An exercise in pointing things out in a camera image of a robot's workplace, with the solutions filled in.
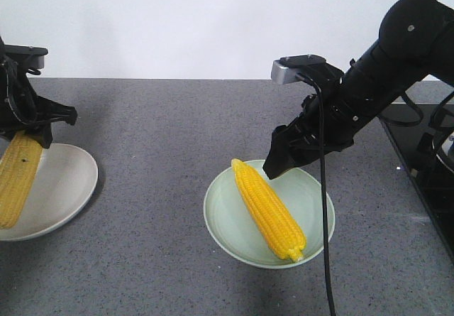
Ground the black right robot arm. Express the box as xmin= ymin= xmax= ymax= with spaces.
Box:
xmin=263 ymin=0 xmax=453 ymax=180

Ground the black glass gas hob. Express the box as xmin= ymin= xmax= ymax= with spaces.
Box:
xmin=381 ymin=103 xmax=453 ymax=257

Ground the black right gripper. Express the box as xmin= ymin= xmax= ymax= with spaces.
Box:
xmin=262 ymin=63 xmax=362 ymax=180

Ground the bright yellow corn cob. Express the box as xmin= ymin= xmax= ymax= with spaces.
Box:
xmin=231 ymin=158 xmax=306 ymax=263

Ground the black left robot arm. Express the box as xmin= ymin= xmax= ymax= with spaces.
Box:
xmin=1 ymin=42 xmax=77 ymax=148

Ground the orange-yellow corn cob back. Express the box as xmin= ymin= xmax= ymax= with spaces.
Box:
xmin=1 ymin=131 xmax=43 ymax=229

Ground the gas burner with pan support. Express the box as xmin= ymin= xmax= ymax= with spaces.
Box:
xmin=411 ymin=104 xmax=453 ymax=188

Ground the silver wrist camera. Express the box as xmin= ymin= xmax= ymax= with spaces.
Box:
xmin=5 ymin=45 xmax=48 ymax=70
xmin=271 ymin=54 xmax=326 ymax=85

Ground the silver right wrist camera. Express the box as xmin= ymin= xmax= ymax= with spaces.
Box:
xmin=271 ymin=54 xmax=326 ymax=85

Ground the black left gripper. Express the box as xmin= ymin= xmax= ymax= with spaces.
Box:
xmin=1 ymin=60 xmax=77 ymax=149

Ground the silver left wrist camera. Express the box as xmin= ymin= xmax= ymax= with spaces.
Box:
xmin=5 ymin=45 xmax=48 ymax=70

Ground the black cable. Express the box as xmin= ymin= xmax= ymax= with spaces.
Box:
xmin=296 ymin=72 xmax=337 ymax=316

